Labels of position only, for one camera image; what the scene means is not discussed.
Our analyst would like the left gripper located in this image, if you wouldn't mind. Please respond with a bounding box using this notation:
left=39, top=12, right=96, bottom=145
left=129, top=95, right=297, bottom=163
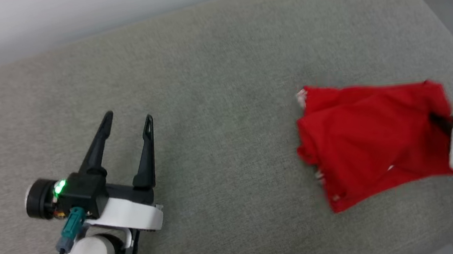
left=73, top=106, right=166, bottom=239

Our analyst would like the red basketball jersey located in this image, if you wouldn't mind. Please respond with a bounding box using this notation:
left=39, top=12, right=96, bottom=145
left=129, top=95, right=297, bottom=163
left=290, top=71, right=453, bottom=217

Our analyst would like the black cable with teal plug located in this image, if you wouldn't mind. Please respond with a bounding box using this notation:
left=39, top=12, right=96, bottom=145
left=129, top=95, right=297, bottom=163
left=51, top=205, right=90, bottom=254

